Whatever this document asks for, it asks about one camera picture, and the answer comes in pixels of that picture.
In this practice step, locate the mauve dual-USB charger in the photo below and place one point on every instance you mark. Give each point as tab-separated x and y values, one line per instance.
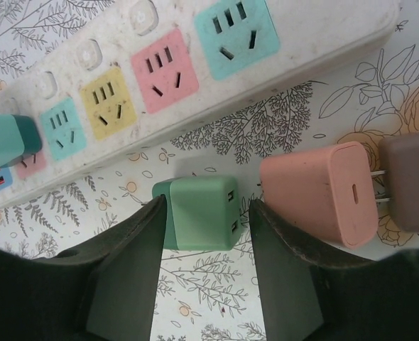
412	184

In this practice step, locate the green two-tone USB charger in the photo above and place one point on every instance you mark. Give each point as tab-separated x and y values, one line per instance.
0	138
202	213

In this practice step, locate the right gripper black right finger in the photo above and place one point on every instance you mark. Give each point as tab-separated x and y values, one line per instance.
284	284

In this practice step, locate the salmon USB-C charger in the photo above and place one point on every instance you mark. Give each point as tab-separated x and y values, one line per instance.
302	192

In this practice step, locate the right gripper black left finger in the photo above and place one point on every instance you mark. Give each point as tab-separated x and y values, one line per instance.
131	270

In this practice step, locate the white multicolour-socket power strip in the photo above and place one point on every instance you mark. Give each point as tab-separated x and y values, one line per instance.
302	35

